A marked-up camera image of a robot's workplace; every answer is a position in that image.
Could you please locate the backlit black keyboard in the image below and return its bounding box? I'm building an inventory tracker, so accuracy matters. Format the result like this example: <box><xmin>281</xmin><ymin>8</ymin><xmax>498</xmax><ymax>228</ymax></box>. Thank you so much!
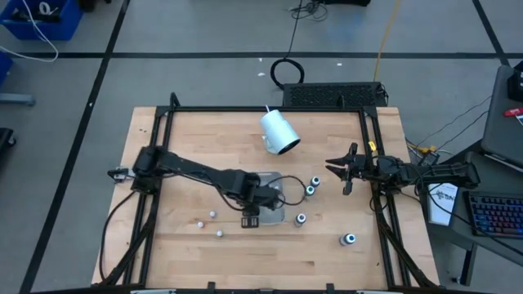
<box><xmin>463</xmin><ymin>190</ymin><xmax>523</xmax><ymax>240</ymax></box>

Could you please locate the black coiled hanging cable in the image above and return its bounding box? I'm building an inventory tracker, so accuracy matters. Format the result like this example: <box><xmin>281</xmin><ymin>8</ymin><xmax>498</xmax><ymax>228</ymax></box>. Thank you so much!
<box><xmin>269</xmin><ymin>0</ymin><xmax>306</xmax><ymax>91</ymax></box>

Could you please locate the black flat box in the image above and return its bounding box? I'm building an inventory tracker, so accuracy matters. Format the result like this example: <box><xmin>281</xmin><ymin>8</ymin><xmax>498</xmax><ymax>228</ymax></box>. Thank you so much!
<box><xmin>322</xmin><ymin>0</ymin><xmax>372</xmax><ymax>7</ymax></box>

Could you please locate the white printed paper sheet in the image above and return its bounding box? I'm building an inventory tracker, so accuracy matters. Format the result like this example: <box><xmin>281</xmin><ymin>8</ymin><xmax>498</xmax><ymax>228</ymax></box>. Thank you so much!
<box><xmin>426</xmin><ymin>182</ymin><xmax>459</xmax><ymax>227</ymax></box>

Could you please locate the grey flat bar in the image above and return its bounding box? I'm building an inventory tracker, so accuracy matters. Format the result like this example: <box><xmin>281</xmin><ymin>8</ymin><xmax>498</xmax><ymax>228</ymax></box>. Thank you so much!
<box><xmin>0</xmin><ymin>93</ymin><xmax>37</xmax><ymax>107</ymax></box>

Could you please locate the black mesh computer case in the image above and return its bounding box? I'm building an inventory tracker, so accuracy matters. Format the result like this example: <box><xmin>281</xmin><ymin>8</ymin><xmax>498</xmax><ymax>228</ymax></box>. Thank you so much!
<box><xmin>281</xmin><ymin>81</ymin><xmax>389</xmax><ymax>109</ymax></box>

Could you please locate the yellow hanging cable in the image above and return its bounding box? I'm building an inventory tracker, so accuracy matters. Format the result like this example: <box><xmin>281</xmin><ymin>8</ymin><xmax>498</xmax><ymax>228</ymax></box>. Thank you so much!
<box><xmin>373</xmin><ymin>0</ymin><xmax>402</xmax><ymax>82</ymax></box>

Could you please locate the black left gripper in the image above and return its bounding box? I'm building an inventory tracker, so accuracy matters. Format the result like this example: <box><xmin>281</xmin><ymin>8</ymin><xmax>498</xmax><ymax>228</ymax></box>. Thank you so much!
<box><xmin>238</xmin><ymin>179</ymin><xmax>288</xmax><ymax>229</ymax></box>

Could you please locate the white cylindrical spot lamp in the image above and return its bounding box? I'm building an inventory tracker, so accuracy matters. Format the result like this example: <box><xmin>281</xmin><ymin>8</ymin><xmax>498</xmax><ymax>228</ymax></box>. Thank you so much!
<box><xmin>260</xmin><ymin>105</ymin><xmax>302</xmax><ymax>156</ymax></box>

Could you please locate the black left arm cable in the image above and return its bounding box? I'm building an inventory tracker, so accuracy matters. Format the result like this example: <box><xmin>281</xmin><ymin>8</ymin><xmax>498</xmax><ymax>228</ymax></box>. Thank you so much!
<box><xmin>261</xmin><ymin>175</ymin><xmax>308</xmax><ymax>207</ymax></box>

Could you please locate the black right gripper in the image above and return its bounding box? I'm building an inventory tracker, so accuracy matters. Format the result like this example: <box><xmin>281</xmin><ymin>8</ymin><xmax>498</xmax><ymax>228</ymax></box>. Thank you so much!
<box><xmin>325</xmin><ymin>141</ymin><xmax>380</xmax><ymax>196</ymax></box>

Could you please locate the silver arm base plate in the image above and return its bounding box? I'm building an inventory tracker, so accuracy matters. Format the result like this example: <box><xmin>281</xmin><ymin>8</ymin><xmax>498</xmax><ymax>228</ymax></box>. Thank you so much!
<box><xmin>108</xmin><ymin>166</ymin><xmax>134</xmax><ymax>183</ymax></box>

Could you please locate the dark side desk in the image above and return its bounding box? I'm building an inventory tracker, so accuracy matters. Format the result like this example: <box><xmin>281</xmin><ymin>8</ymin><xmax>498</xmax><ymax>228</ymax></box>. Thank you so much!
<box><xmin>424</xmin><ymin>140</ymin><xmax>523</xmax><ymax>287</ymax></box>

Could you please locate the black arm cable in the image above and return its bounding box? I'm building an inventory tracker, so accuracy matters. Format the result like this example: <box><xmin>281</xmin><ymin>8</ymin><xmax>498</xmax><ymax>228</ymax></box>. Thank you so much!
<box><xmin>369</xmin><ymin>183</ymin><xmax>385</xmax><ymax>214</ymax></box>
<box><xmin>261</xmin><ymin>175</ymin><xmax>308</xmax><ymax>207</ymax></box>

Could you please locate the long black base cable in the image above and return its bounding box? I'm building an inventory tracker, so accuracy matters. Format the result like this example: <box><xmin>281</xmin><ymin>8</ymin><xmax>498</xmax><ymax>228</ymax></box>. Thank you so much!
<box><xmin>99</xmin><ymin>189</ymin><xmax>138</xmax><ymax>283</ymax></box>

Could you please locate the white plastic handled basket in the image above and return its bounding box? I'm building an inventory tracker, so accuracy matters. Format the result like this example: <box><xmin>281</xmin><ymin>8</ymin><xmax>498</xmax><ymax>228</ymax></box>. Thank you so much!
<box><xmin>255</xmin><ymin>171</ymin><xmax>287</xmax><ymax>226</ymax></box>

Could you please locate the black chair base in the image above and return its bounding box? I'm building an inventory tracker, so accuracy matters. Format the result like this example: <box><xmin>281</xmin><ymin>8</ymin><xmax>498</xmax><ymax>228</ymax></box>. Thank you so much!
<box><xmin>0</xmin><ymin>127</ymin><xmax>17</xmax><ymax>161</ymax></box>

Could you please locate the white floor cable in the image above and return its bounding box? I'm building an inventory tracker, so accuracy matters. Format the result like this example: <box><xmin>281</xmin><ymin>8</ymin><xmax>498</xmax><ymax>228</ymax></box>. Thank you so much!
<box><xmin>0</xmin><ymin>0</ymin><xmax>60</xmax><ymax>63</ymax></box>

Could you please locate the black cable bundle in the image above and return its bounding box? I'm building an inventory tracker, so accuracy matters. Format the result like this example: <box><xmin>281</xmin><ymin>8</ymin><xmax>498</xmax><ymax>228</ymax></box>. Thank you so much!
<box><xmin>288</xmin><ymin>0</ymin><xmax>329</xmax><ymax>22</ymax></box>

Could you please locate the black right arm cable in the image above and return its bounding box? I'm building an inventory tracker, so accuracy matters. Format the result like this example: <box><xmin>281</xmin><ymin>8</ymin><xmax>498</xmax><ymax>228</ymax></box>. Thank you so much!
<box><xmin>369</xmin><ymin>183</ymin><xmax>385</xmax><ymax>214</ymax></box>

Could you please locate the grey laptop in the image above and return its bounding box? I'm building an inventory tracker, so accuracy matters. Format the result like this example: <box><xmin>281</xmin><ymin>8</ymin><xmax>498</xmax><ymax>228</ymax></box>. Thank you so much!
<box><xmin>481</xmin><ymin>65</ymin><xmax>523</xmax><ymax>167</ymax></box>

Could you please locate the large blue storage bin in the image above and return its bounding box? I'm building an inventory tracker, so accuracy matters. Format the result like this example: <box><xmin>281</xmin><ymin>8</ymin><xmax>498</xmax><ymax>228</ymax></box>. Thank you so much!
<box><xmin>0</xmin><ymin>0</ymin><xmax>84</xmax><ymax>42</ymax></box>

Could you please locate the black aluminium rig frame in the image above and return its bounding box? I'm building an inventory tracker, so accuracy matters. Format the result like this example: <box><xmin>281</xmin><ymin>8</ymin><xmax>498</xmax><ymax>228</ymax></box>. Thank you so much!
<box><xmin>92</xmin><ymin>91</ymin><xmax>440</xmax><ymax>294</ymax></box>

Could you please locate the black device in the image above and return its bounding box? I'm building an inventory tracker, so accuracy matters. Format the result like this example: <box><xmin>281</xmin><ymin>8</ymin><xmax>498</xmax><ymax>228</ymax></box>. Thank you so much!
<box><xmin>507</xmin><ymin>60</ymin><xmax>523</xmax><ymax>102</ymax></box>

